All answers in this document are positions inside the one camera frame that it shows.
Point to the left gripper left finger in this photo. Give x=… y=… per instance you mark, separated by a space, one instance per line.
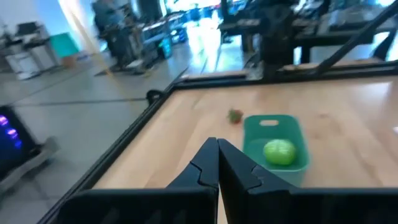
x=202 y=183

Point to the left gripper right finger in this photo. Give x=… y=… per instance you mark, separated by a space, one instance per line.
x=242 y=186

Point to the green toy cabbage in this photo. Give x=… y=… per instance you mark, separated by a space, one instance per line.
x=280 y=152

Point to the red toy strawberry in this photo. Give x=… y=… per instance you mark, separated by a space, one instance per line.
x=235 y=116

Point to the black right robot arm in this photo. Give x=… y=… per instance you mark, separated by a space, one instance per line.
x=276 y=46

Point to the teal plastic bin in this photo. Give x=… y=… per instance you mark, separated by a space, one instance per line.
x=256 y=133

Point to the black table clamp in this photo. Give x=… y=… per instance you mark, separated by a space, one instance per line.
x=154 y=93

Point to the person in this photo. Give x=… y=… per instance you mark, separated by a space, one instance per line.
x=115 y=31

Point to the black workbench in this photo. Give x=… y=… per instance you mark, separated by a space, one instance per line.
x=335 y=28

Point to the teal board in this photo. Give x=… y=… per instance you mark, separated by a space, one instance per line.
x=63 y=45

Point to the white cabinet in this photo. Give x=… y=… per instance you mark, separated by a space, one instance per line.
x=28 y=59

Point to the black aluminium table frame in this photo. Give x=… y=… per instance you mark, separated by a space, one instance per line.
x=123 y=141

